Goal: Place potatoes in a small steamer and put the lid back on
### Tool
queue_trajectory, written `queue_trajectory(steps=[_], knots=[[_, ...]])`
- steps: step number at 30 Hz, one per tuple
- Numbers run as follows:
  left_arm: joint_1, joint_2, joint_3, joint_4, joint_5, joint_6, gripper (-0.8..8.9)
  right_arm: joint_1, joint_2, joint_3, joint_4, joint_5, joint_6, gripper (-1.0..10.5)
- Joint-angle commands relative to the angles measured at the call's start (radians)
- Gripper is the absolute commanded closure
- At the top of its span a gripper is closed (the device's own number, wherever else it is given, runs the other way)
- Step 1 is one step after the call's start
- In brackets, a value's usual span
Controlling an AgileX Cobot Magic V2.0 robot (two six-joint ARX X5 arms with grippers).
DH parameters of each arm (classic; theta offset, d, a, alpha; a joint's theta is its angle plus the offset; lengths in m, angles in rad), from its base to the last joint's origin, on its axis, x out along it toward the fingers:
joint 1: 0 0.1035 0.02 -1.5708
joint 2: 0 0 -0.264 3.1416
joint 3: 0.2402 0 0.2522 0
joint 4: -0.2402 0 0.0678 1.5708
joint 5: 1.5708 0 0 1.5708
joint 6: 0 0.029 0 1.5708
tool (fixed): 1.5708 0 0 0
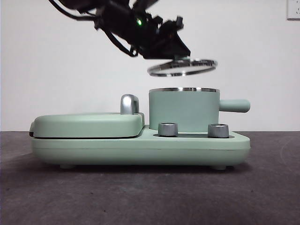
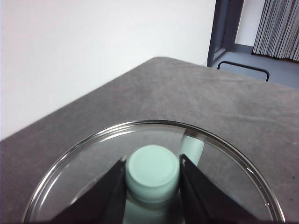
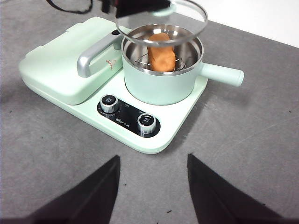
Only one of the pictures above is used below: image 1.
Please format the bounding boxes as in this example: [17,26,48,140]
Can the glass lid with green knob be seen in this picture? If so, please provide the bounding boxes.
[147,55,218,78]

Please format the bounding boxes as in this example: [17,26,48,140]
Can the silver control knob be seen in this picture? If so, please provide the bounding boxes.
[208,123,230,138]
[158,122,179,137]

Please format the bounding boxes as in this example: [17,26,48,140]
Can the green breakfast machine base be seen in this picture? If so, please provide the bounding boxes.
[30,124,251,171]

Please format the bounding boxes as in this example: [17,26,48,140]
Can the green griddle cover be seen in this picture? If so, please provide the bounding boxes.
[30,112,146,139]

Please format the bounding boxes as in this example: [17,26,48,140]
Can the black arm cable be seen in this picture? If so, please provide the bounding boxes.
[105,30,139,58]
[48,0,97,21]

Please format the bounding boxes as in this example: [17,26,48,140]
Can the green steamer pot with handle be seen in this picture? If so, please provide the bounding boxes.
[149,87,251,131]

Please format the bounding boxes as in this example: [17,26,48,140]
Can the chrome griddle cover handle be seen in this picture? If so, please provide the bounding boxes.
[120,94,141,115]

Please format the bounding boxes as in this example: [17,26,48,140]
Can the white wall socket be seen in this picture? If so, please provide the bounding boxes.
[287,0,300,20]

